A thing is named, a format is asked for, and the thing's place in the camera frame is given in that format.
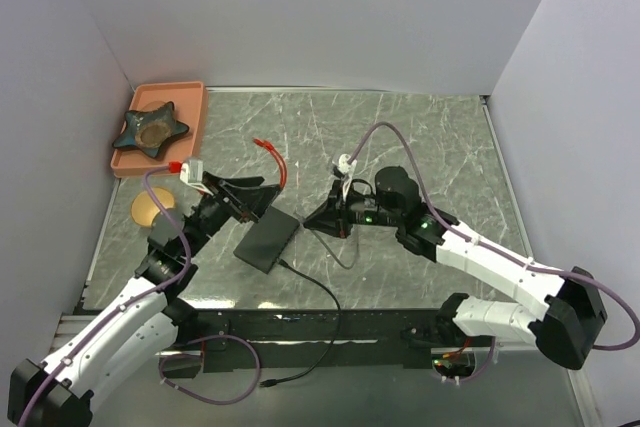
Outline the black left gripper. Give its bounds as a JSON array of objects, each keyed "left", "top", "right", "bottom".
[{"left": 183, "top": 171, "right": 281, "bottom": 257}]

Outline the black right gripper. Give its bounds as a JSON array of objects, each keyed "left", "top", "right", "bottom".
[{"left": 304, "top": 179, "right": 402, "bottom": 239}]

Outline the black network switch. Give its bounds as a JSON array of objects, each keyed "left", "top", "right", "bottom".
[{"left": 233, "top": 206, "right": 300, "bottom": 274}]

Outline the black cable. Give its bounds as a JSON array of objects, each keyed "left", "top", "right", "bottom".
[{"left": 259, "top": 258, "right": 344, "bottom": 389}]

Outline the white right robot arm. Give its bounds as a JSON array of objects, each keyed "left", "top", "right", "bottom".
[{"left": 303, "top": 166, "right": 607, "bottom": 370}]

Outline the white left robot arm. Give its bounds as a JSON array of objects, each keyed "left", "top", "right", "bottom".
[{"left": 7, "top": 163, "right": 286, "bottom": 426}]

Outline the small wooden bowl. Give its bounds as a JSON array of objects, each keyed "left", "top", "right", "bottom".
[{"left": 130, "top": 187, "right": 176, "bottom": 228}]

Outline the pink plastic tray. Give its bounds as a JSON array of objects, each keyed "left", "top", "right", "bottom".
[{"left": 111, "top": 81, "right": 208, "bottom": 178}]

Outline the dark star-shaped dish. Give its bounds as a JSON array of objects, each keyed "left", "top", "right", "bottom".
[{"left": 112, "top": 101, "right": 190, "bottom": 159}]

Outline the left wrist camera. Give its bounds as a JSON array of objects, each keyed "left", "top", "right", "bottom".
[{"left": 168, "top": 157, "right": 212, "bottom": 195}]

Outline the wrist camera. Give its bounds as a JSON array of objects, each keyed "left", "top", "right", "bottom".
[
  {"left": 168, "top": 157, "right": 212, "bottom": 195},
  {"left": 332, "top": 154, "right": 357, "bottom": 202}
]

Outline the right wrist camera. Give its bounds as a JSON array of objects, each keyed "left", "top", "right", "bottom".
[{"left": 332, "top": 154, "right": 357, "bottom": 202}]

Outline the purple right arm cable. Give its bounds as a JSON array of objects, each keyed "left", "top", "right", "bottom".
[{"left": 349, "top": 121, "right": 640, "bottom": 352}]

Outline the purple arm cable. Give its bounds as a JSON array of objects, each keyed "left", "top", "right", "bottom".
[
  {"left": 349, "top": 121, "right": 640, "bottom": 352},
  {"left": 16, "top": 166, "right": 194, "bottom": 427}
]

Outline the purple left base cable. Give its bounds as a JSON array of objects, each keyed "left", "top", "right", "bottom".
[{"left": 159, "top": 334, "right": 262, "bottom": 406}]

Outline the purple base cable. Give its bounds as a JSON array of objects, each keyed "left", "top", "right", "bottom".
[
  {"left": 440, "top": 336, "right": 500, "bottom": 387},
  {"left": 159, "top": 334, "right": 262, "bottom": 406}
]

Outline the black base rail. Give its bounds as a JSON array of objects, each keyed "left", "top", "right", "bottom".
[{"left": 72, "top": 296, "right": 553, "bottom": 373}]

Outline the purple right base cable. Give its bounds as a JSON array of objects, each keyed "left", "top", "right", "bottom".
[{"left": 440, "top": 336, "right": 500, "bottom": 387}]

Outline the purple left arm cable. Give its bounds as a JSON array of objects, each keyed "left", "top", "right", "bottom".
[{"left": 16, "top": 166, "right": 194, "bottom": 427}]

